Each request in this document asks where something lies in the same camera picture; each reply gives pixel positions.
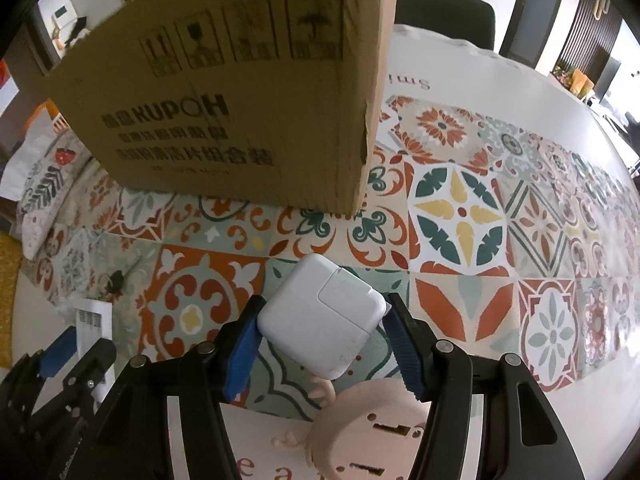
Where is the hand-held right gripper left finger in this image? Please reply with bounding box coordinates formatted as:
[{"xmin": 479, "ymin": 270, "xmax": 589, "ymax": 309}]
[{"xmin": 87, "ymin": 295, "xmax": 268, "ymax": 480}]

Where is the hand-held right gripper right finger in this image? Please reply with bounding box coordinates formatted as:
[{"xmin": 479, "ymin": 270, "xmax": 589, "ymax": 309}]
[{"xmin": 384, "ymin": 292, "xmax": 586, "ymax": 480}]

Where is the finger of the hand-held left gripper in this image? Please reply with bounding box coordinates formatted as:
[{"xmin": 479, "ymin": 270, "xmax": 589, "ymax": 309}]
[
  {"xmin": 62, "ymin": 337, "xmax": 118, "ymax": 411},
  {"xmin": 10, "ymin": 327, "xmax": 78, "ymax": 386}
]

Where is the white power adapter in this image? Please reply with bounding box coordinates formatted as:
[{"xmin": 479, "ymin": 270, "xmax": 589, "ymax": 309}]
[{"xmin": 256, "ymin": 253, "xmax": 387, "ymax": 378}]

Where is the brown cardboard box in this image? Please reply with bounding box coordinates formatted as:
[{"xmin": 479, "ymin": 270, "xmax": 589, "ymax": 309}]
[{"xmin": 45, "ymin": 0, "xmax": 399, "ymax": 216}]

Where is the white barcode label paper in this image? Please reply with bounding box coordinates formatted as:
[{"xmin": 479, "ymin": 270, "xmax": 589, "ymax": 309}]
[{"xmin": 60, "ymin": 299, "xmax": 113, "ymax": 396}]

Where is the round pink power strip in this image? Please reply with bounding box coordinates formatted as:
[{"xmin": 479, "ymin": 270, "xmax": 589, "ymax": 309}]
[{"xmin": 270, "ymin": 376, "xmax": 435, "ymax": 480}]

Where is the patterned table runner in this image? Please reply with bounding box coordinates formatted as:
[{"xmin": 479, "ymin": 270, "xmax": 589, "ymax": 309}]
[{"xmin": 15, "ymin": 95, "xmax": 640, "ymax": 416}]

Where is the leaf print tissue pouch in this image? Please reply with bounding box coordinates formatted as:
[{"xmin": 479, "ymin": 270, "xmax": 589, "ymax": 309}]
[{"xmin": 0, "ymin": 117, "xmax": 96, "ymax": 261}]

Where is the dark dining chair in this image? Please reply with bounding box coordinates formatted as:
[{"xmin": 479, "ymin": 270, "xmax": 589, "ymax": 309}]
[{"xmin": 395, "ymin": 0, "xmax": 496, "ymax": 53}]

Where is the dark room door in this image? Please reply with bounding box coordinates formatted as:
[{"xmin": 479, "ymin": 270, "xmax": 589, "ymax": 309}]
[{"xmin": 500, "ymin": 0, "xmax": 568, "ymax": 68}]

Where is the dark slatted wall panel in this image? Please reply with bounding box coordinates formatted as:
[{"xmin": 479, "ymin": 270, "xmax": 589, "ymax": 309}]
[{"xmin": 557, "ymin": 0, "xmax": 626, "ymax": 91}]

